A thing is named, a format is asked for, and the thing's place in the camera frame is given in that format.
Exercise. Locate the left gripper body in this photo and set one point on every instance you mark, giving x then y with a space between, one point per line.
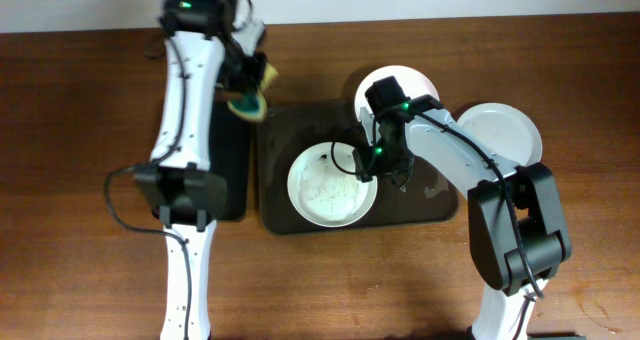
245 80

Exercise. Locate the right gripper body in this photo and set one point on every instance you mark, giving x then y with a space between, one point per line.
391 165

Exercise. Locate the green yellow sponge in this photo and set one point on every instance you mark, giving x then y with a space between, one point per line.
252 106

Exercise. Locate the white plate top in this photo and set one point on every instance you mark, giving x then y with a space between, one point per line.
413 83

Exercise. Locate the white plate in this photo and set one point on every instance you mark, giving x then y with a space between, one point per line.
322 194
505 130
413 83

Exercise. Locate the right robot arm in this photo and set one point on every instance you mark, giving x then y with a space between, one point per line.
518 235

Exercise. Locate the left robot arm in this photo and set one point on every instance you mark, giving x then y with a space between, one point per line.
197 172

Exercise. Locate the black small tray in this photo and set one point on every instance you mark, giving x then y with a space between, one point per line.
229 147

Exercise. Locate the dark brown large tray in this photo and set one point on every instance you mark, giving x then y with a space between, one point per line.
287 131

